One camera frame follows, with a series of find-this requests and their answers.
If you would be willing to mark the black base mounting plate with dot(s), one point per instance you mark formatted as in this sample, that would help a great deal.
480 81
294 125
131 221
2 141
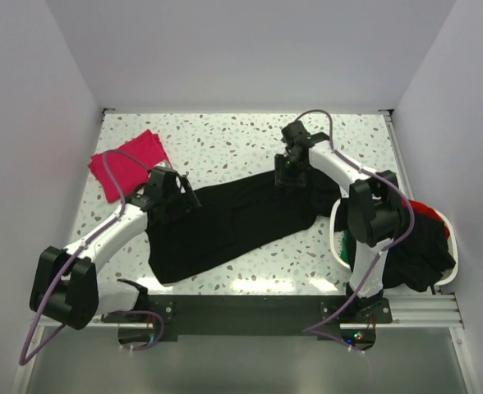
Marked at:
232 315

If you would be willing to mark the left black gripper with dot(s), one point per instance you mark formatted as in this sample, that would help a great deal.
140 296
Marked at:
187 202

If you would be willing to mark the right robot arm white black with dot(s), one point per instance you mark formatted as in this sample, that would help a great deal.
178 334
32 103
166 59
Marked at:
379 215

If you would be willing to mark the green garment in basket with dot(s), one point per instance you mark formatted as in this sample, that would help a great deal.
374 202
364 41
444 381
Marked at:
344 249

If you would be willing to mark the aluminium frame rail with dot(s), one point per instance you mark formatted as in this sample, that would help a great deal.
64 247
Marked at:
410 311

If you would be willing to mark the black clothes in basket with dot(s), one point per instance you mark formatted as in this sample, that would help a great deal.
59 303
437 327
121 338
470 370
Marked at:
418 264

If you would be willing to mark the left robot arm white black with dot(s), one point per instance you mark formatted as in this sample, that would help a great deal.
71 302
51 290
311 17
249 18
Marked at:
66 287

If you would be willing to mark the red garment in basket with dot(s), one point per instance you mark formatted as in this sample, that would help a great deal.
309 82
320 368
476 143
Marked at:
427 223

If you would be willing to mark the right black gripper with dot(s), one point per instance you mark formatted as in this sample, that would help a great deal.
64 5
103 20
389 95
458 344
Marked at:
280 176

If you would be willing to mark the black t shirt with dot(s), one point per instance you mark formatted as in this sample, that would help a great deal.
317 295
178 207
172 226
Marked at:
235 218

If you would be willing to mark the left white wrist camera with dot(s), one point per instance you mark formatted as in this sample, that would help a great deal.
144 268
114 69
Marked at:
164 164

